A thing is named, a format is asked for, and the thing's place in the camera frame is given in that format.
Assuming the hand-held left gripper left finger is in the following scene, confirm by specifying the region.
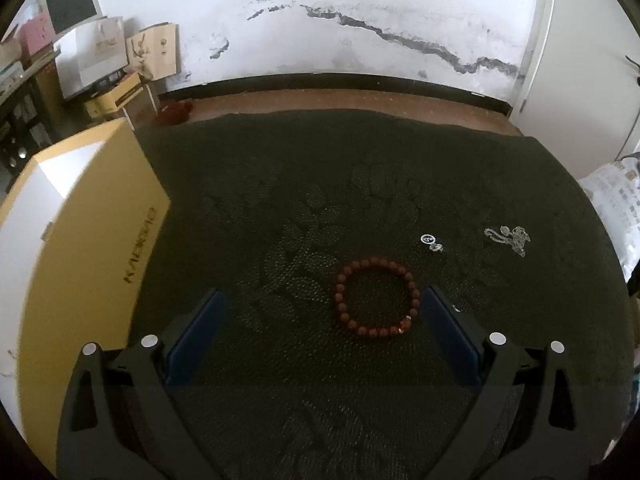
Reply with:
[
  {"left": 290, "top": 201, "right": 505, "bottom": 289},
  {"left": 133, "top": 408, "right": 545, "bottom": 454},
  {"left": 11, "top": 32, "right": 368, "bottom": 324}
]
[{"left": 56, "top": 288, "right": 230, "bottom": 480}]

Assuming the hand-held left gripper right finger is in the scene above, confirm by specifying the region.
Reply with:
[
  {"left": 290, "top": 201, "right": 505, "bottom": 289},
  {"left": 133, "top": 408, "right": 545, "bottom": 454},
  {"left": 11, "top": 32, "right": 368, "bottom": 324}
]
[{"left": 421, "top": 285, "right": 614, "bottom": 480}]

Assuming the red bead bracelet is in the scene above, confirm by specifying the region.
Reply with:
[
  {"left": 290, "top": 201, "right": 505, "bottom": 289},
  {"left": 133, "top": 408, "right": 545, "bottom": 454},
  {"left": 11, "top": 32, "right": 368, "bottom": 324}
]
[{"left": 333, "top": 257, "right": 421, "bottom": 338}]

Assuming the dark patterned blanket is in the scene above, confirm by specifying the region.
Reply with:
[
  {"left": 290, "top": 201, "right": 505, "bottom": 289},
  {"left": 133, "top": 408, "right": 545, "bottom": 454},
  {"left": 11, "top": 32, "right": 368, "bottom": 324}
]
[{"left": 127, "top": 108, "right": 632, "bottom": 480}]

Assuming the yellow and white box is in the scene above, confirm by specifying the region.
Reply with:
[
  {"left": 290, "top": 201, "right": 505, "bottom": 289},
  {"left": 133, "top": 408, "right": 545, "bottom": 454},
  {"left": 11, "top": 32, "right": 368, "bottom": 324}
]
[{"left": 0, "top": 117, "right": 172, "bottom": 476}]

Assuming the printed white pillow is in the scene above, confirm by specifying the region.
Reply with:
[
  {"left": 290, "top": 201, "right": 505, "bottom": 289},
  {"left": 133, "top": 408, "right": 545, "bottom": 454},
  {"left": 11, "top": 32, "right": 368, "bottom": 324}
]
[{"left": 576, "top": 152, "right": 640, "bottom": 285}]

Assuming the red cloth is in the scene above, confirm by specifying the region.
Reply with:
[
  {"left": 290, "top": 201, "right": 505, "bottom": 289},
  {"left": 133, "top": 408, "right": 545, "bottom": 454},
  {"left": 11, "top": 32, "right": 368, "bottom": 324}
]
[{"left": 157, "top": 101, "right": 194, "bottom": 127}]

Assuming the flat yellow box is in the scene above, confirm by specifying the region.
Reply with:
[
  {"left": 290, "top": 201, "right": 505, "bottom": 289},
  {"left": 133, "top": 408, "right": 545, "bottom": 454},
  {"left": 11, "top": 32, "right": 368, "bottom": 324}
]
[{"left": 83, "top": 72, "right": 146, "bottom": 119}]

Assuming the dark shelf unit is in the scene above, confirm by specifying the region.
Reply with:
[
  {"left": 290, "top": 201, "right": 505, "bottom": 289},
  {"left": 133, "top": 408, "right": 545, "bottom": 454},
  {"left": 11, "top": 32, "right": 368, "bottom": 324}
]
[{"left": 0, "top": 47, "right": 66, "bottom": 196}]

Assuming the brown paper bag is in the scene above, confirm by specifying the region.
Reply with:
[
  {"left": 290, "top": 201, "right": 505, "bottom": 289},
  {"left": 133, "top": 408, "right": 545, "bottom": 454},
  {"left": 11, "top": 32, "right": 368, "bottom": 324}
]
[{"left": 125, "top": 23, "right": 180, "bottom": 81}]

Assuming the white paper bag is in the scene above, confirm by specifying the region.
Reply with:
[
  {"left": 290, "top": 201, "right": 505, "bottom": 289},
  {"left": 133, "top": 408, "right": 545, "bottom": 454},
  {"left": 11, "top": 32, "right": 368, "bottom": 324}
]
[{"left": 54, "top": 16, "right": 130, "bottom": 101}]

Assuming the white door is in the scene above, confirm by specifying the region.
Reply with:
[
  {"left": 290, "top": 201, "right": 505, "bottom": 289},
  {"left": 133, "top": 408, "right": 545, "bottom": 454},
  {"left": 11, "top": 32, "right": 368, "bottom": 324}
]
[{"left": 510, "top": 0, "right": 640, "bottom": 186}]

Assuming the pink box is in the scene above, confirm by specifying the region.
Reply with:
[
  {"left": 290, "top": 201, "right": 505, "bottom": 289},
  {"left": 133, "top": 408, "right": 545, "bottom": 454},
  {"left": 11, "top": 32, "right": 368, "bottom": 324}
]
[{"left": 19, "top": 14, "right": 55, "bottom": 61}]

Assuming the silver chain necklace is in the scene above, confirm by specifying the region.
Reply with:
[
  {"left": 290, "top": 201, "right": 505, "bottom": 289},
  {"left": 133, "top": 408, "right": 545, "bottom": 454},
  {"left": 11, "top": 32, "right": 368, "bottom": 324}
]
[{"left": 484, "top": 225, "right": 532, "bottom": 258}]

